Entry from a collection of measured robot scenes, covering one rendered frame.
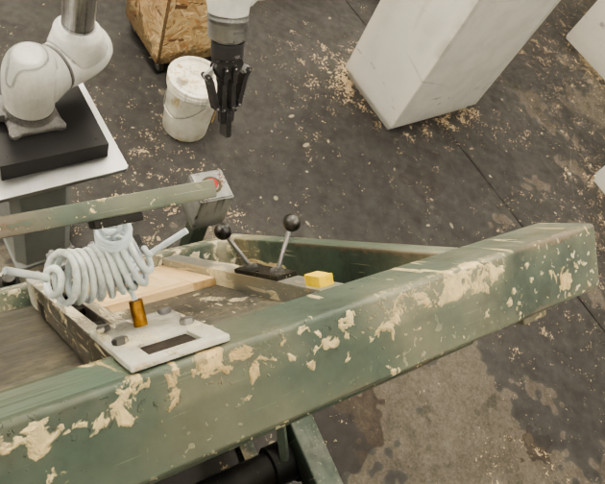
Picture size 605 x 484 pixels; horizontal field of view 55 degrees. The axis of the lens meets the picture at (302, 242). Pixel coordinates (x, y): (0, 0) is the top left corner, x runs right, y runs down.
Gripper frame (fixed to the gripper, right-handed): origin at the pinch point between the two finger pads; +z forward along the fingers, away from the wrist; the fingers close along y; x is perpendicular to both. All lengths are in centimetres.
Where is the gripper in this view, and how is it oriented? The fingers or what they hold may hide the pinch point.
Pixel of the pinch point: (226, 122)
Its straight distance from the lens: 146.1
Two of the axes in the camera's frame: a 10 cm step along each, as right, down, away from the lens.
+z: -1.0, 7.9, 6.0
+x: -6.3, -5.2, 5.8
